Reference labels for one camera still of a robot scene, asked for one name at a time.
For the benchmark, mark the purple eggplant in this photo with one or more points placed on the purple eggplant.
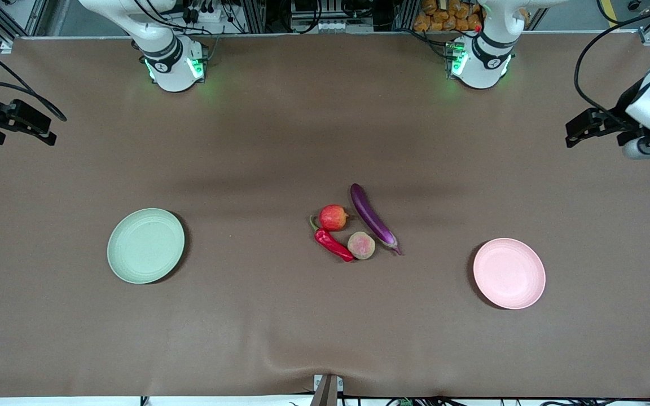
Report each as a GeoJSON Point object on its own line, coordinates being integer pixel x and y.
{"type": "Point", "coordinates": [371, 217]}

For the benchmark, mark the pink yellow peach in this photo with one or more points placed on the pink yellow peach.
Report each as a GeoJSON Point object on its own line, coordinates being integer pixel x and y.
{"type": "Point", "coordinates": [361, 246]}

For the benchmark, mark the red pomegranate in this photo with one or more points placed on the red pomegranate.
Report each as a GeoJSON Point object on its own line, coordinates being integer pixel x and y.
{"type": "Point", "coordinates": [333, 217]}

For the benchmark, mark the red chili pepper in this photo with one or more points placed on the red chili pepper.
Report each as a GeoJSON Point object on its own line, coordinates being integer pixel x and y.
{"type": "Point", "coordinates": [332, 243]}

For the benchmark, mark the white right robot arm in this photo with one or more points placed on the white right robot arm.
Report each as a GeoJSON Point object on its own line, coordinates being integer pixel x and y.
{"type": "Point", "coordinates": [172, 62]}

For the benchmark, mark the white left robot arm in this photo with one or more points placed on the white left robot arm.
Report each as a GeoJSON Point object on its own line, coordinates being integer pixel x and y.
{"type": "Point", "coordinates": [483, 62]}

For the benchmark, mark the light green plate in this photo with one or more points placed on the light green plate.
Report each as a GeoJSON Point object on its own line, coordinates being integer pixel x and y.
{"type": "Point", "coordinates": [145, 246]}

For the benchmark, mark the pink plate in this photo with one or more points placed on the pink plate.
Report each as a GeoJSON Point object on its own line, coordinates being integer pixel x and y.
{"type": "Point", "coordinates": [509, 273]}

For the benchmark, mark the orange food pile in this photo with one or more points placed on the orange food pile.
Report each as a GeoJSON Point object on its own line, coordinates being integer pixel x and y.
{"type": "Point", "coordinates": [449, 17]}

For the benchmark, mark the white power strip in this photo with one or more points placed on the white power strip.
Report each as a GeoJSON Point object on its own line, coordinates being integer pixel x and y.
{"type": "Point", "coordinates": [203, 14]}

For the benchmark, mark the brown table mat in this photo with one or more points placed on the brown table mat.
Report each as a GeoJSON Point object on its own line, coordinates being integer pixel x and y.
{"type": "Point", "coordinates": [280, 316]}

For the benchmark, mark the aluminium frame post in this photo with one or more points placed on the aluminium frame post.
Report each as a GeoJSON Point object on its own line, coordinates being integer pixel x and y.
{"type": "Point", "coordinates": [254, 16]}

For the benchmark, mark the metal table edge bracket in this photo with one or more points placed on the metal table edge bracket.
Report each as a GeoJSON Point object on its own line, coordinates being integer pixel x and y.
{"type": "Point", "coordinates": [328, 390]}

